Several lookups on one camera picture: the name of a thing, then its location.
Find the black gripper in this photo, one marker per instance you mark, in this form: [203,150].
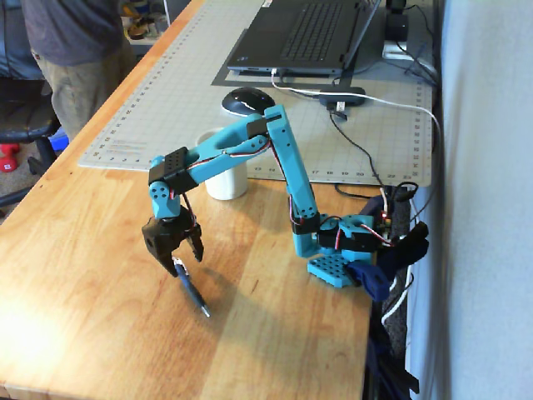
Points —
[163,238]

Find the blue pen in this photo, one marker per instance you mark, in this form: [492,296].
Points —
[193,291]

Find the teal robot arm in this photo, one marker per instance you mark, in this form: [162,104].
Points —
[291,158]

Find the white mug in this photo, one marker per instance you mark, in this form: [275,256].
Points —
[227,185]

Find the grey cutting mat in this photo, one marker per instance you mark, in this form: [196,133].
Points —
[166,104]

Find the black computer mouse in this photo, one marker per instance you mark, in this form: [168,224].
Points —
[245,102]

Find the blue box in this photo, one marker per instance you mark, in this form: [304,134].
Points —
[59,141]

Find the blue clamp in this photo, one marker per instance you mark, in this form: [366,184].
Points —
[370,279]

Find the red dumbbell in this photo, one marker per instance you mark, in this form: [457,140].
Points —
[7,160]

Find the black office chair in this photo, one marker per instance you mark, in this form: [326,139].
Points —
[21,125]

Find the black clamp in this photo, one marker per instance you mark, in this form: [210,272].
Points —
[412,241]

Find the black usb hub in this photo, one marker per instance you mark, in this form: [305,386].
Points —
[354,91]

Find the person in grey shirt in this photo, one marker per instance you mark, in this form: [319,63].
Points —
[75,33]

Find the dark grey laptop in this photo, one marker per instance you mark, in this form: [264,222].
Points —
[308,33]

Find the grey monitor stand base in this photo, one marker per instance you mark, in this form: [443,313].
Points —
[368,46]

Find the black power adapter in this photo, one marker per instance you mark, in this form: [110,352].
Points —
[396,23]

